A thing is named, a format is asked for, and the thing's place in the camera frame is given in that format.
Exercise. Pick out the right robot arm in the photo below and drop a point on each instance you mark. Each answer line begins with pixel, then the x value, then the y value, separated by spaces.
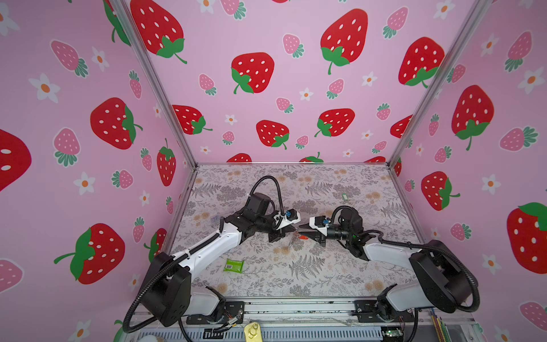
pixel 442 281

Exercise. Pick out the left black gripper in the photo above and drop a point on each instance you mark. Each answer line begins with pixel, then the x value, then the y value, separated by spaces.
pixel 278 234

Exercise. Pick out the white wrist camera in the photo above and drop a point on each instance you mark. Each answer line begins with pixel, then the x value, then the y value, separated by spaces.
pixel 320 224
pixel 289 218

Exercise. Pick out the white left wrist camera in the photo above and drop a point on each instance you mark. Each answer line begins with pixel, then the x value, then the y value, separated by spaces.
pixel 289 218

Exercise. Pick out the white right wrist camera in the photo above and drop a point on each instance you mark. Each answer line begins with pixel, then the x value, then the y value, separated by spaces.
pixel 320 224

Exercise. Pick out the green packet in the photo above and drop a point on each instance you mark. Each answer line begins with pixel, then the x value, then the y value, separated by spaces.
pixel 234 266

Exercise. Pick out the clear plastic key tag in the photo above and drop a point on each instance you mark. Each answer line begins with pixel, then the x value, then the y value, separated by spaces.
pixel 215 220

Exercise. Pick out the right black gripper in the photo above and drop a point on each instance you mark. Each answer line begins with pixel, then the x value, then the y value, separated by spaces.
pixel 315 236

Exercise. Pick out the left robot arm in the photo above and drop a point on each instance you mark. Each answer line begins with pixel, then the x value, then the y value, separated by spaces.
pixel 167 294

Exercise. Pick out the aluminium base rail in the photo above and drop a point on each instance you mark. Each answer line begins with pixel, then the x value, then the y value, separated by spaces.
pixel 318 319

